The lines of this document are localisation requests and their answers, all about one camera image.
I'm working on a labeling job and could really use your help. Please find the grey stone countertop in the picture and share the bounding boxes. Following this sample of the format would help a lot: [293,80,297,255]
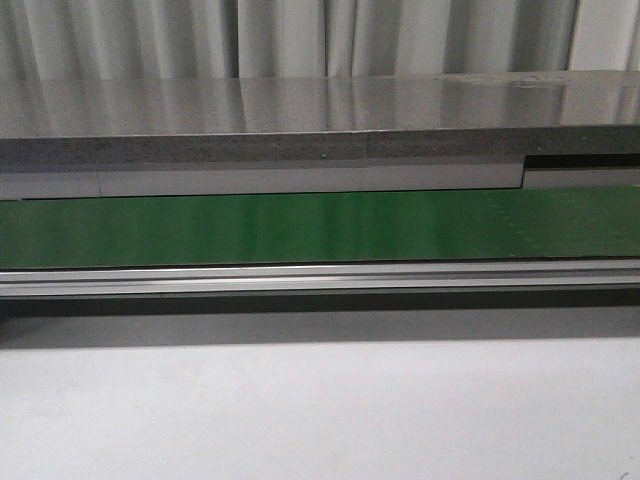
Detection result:
[0,70,640,200]

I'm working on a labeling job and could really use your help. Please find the green conveyor belt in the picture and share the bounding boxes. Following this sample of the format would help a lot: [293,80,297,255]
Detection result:
[1,186,639,270]

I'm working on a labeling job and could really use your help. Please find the white pleated curtain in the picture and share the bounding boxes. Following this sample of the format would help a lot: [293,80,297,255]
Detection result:
[1,1,639,80]

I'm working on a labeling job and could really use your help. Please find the aluminium conveyor side rail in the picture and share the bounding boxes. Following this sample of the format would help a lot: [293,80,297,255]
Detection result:
[1,259,639,299]

